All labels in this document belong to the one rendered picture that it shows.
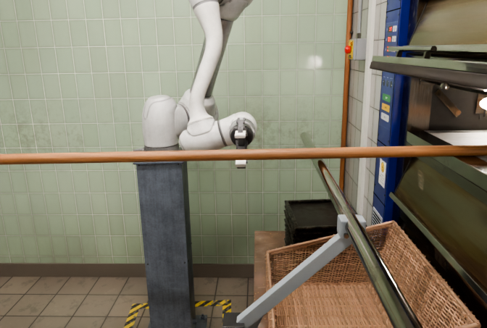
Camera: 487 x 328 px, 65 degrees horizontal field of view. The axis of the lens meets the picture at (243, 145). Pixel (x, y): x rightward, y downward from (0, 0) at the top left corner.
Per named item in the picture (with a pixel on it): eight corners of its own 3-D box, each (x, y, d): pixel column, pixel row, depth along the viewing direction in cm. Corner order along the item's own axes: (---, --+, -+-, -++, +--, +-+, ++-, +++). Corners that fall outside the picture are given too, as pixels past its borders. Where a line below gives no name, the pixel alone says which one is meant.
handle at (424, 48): (383, 63, 128) (388, 64, 128) (425, 68, 96) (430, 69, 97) (388, 45, 127) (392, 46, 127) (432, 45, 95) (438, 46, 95)
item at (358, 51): (361, 59, 193) (363, 38, 191) (367, 59, 183) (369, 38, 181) (347, 59, 193) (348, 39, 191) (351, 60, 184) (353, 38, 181)
